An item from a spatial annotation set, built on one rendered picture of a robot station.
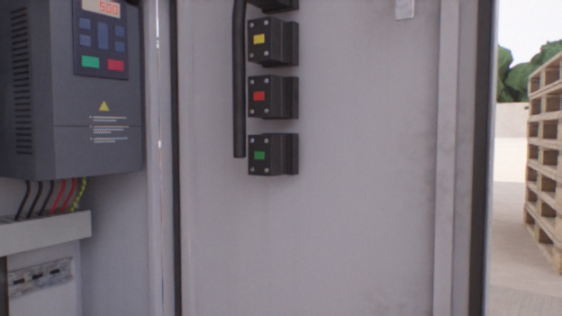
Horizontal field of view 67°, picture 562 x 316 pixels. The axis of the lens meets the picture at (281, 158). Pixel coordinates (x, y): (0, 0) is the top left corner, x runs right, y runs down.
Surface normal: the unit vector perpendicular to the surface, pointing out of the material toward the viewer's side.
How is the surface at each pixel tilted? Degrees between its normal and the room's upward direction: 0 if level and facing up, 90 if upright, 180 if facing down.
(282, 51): 90
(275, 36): 90
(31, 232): 90
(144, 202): 90
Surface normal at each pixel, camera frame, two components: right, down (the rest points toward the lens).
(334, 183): -0.55, 0.06
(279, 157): 0.84, 0.04
